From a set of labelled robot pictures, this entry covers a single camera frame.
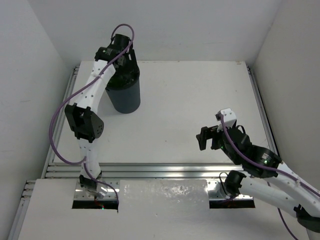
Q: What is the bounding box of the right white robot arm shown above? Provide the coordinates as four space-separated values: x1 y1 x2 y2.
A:
196 125 320 233

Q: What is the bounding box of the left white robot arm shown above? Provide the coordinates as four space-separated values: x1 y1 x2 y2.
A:
64 34 141 200

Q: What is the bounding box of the black plastic bin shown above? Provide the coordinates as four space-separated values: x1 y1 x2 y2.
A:
105 60 141 114

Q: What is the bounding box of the white front cover panel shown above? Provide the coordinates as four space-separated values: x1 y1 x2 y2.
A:
19 179 308 240

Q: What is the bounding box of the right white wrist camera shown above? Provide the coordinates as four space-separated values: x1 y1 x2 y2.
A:
215 108 237 132

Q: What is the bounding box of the aluminium front rail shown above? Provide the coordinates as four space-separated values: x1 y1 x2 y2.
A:
41 163 243 179

